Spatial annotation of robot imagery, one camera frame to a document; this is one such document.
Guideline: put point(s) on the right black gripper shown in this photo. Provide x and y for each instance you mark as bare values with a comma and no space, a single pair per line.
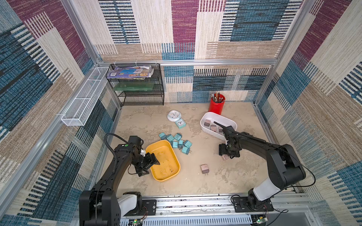
226,132

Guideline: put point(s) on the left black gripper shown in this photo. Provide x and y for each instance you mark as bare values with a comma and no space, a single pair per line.
149,162

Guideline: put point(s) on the pink plug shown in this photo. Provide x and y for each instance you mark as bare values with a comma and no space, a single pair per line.
220,130
207,123
225,157
213,128
204,169

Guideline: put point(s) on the yellow plastic tray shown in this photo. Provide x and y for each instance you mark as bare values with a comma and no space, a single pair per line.
169,166

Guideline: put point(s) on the white plastic tray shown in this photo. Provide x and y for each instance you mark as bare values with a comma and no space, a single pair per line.
217,120

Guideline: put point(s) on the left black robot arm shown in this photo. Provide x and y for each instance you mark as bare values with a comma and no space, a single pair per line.
100,206

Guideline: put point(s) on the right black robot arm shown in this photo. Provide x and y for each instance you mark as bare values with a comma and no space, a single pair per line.
284,168

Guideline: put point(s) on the teal plug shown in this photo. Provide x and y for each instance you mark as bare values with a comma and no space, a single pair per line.
180,144
186,150
178,136
175,144
187,144
162,136
170,138

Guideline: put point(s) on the red pen cup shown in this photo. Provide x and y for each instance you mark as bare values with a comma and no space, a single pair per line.
216,107

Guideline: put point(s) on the pens in cup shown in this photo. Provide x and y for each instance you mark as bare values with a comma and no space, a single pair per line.
217,97

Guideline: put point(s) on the small teal alarm clock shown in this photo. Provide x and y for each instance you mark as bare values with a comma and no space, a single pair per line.
180,123

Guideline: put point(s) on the white round clock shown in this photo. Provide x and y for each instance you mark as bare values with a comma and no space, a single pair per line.
174,115

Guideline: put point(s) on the green folder in shelf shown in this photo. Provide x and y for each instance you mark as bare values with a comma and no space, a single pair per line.
134,86

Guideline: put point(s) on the colourful magazine on shelf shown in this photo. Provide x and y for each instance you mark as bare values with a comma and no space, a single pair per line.
130,73

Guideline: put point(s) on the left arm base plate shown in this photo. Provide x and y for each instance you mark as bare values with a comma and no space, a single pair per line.
148,207

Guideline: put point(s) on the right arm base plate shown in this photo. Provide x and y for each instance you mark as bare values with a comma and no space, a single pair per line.
249,204

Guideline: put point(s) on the black wire mesh shelf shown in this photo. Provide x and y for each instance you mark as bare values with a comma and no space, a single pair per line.
152,97

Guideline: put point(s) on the white wire wall basket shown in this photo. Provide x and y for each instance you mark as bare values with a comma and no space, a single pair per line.
83,104

